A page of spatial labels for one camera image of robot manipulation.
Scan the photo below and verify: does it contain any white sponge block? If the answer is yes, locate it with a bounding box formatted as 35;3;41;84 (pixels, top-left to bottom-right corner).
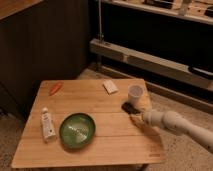
103;80;118;94

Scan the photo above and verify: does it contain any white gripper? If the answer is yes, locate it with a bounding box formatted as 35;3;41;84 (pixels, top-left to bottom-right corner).
130;99;164;127

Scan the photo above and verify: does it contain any white ceramic cup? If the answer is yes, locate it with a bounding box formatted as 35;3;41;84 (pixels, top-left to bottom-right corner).
128;85;143;106

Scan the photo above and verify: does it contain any metal shelf rack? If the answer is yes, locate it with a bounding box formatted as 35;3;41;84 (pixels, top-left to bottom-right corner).
89;0;213;112

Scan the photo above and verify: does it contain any white tube with cap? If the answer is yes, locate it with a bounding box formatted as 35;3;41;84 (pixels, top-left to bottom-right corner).
41;108;56;142

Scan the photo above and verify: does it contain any wooden table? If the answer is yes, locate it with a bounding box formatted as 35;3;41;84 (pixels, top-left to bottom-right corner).
12;79;165;169

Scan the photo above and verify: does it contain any orange carrot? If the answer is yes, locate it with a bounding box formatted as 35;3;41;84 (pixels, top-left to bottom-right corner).
49;82;63;96

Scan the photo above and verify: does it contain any green bowl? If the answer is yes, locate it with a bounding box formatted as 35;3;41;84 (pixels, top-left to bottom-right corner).
59;113;96;149

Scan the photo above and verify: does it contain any black eraser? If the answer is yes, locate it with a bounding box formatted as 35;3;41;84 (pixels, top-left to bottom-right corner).
121;102;140;114

